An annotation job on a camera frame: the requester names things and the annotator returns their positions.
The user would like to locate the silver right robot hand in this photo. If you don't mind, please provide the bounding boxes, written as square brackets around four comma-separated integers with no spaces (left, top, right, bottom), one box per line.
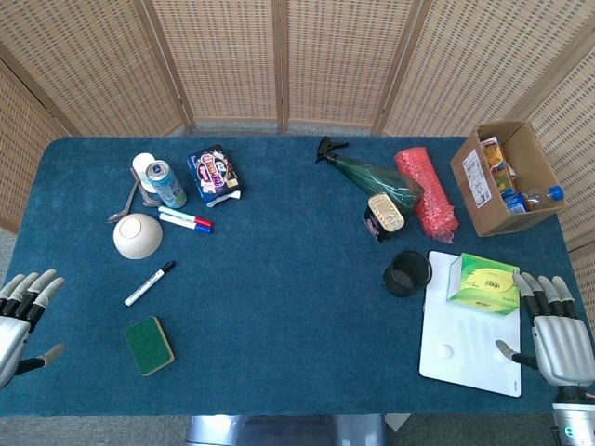
[495,272,595,387]

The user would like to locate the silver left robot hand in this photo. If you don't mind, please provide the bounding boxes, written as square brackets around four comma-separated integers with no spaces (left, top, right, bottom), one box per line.
[0,268,67,389]

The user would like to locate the white marker with black cap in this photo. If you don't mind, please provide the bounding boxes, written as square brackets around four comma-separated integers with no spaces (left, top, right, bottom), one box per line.
[124,260,177,308]

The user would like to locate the black round cup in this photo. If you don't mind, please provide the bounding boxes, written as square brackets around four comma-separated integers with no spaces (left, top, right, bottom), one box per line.
[382,250,433,298]

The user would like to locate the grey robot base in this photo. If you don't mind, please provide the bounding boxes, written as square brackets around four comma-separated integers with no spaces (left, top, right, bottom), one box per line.
[184,413,388,446]

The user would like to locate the white blue tube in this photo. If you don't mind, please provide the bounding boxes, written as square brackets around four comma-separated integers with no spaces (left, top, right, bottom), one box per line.
[158,213,213,234]

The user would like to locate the white marker with red cap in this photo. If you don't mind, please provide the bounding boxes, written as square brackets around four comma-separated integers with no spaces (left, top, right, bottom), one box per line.
[157,205,215,229]

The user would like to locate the white board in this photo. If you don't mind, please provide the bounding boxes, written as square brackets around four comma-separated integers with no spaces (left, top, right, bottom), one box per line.
[418,250,523,399]

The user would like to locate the green tissue box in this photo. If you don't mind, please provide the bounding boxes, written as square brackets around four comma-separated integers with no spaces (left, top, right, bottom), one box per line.
[445,253,522,321]

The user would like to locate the green and yellow sponge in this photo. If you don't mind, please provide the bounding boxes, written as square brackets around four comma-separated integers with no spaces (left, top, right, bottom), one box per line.
[124,315,177,377]

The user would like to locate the clear bottle with blue cap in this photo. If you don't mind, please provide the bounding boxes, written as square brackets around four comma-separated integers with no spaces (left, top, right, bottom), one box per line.
[520,185,566,211]

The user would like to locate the blue snack packet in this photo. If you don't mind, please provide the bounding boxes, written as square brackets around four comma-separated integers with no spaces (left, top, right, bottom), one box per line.
[501,190,529,216]

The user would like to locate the beige upturned bowl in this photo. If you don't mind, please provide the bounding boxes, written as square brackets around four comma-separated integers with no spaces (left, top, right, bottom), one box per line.
[112,211,165,260]

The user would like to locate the brown cardboard box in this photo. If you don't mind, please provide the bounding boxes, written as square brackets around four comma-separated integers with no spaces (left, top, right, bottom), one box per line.
[449,121,567,238]

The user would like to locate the metal spoon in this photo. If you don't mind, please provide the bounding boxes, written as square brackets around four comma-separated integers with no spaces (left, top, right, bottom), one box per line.
[106,179,140,225]

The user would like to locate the metal fork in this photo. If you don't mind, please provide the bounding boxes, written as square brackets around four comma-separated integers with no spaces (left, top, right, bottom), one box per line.
[129,166,162,208]

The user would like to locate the yellow orange snack packets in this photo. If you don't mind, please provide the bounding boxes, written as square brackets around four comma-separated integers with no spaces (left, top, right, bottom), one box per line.
[480,136,518,197]

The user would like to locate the red bubble wrap roll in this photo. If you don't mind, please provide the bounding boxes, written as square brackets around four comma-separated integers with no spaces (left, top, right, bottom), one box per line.
[393,146,460,244]

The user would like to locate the white paper cup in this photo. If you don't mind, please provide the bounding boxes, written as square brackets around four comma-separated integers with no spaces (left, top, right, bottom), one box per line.
[131,152,156,194]

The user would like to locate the light blue drink can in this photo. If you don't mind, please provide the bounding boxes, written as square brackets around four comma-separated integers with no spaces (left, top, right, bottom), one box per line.
[145,160,189,209]

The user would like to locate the black tin with gold lid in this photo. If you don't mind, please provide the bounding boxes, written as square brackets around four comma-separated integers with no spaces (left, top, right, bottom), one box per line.
[362,192,406,245]

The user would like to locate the green spray bottle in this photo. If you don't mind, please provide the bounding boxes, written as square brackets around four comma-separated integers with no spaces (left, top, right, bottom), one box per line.
[314,136,425,215]

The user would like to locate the dark blue snack package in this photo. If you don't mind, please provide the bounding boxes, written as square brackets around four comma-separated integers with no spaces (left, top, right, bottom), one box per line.
[186,144,243,209]

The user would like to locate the blue felt table cover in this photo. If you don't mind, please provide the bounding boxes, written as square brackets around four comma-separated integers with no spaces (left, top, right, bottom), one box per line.
[0,136,595,417]

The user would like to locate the wicker folding screen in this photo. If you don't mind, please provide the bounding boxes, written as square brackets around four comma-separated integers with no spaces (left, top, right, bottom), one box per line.
[0,0,595,335]

